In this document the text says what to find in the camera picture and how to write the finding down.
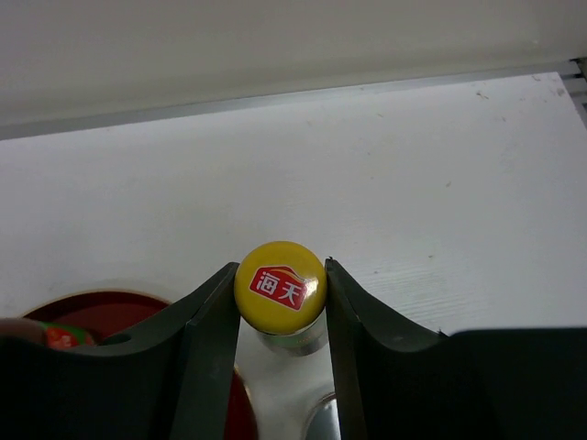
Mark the red round tray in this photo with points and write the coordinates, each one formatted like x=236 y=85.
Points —
x=105 y=313

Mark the ketchup bottle yellow cap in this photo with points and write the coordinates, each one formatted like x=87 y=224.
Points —
x=280 y=289
x=56 y=336

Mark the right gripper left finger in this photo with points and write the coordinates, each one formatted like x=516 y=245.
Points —
x=167 y=377

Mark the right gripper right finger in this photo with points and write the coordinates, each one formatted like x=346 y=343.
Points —
x=395 y=379

